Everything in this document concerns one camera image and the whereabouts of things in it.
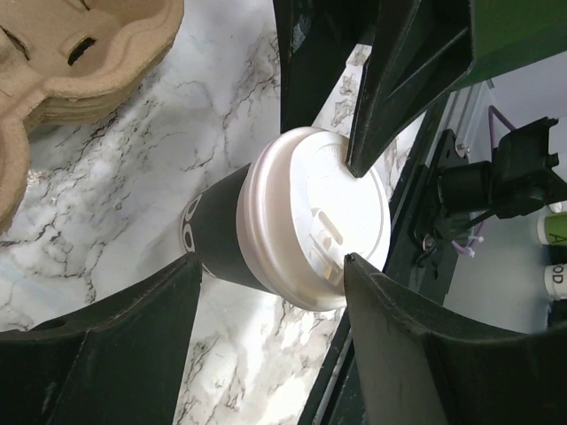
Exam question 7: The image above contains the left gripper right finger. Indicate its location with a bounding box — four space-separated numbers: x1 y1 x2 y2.
345 254 566 424

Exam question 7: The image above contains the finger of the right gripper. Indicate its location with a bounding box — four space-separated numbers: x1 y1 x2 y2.
273 0 377 132
346 1 472 178

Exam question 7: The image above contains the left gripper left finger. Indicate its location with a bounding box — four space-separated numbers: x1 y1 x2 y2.
1 253 202 424

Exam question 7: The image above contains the black paper coffee cup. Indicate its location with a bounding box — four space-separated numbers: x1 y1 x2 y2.
180 166 264 290

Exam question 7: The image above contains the white plastic cup lid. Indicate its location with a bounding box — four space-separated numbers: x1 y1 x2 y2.
236 127 391 312

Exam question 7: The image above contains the dark green paper bag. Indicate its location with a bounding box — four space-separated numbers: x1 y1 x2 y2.
454 0 566 89

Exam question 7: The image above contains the brown pulp cup carrier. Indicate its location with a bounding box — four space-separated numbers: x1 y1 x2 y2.
1 1 184 230

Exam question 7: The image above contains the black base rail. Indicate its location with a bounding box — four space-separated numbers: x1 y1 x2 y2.
298 100 457 424

